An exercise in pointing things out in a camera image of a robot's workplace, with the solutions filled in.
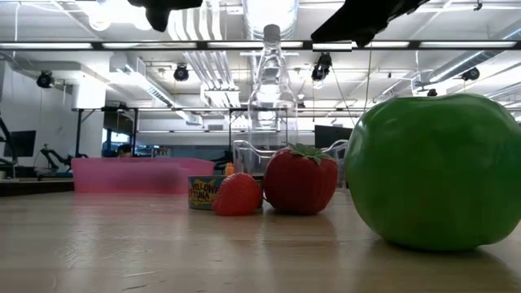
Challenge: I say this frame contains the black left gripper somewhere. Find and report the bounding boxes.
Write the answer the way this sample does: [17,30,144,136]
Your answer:
[128,0,204,33]

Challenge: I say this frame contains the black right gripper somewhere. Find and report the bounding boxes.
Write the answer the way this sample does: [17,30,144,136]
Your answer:
[310,0,431,49]

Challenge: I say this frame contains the clear plastic water bottle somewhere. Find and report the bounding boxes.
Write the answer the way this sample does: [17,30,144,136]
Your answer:
[247,23,300,174]

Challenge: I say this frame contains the yellowfin tuna can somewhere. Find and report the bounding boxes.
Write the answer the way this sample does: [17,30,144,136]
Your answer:
[187,174,265,212]

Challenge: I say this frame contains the black overhead light bar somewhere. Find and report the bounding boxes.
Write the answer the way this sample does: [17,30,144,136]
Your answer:
[0,39,521,52]

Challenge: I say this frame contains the black computer monitor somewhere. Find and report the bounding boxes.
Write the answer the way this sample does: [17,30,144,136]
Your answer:
[2,129,37,159]
[313,124,354,150]

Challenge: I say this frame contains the person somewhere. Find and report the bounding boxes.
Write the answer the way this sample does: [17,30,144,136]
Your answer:
[116,142,134,160]

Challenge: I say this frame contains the green toy apple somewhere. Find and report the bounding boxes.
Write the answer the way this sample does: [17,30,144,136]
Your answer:
[344,93,521,252]

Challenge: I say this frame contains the clear plastic bin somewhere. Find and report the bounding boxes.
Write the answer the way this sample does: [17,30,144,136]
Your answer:
[230,138,350,191]

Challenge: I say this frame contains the large red toy strawberry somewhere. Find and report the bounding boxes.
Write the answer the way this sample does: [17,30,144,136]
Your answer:
[262,142,339,216]

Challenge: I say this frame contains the pink plastic tray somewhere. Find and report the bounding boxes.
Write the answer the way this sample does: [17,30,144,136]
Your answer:
[71,157,216,195]

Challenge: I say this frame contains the small red toy strawberry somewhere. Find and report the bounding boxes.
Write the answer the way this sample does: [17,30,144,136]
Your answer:
[212,172,264,217]

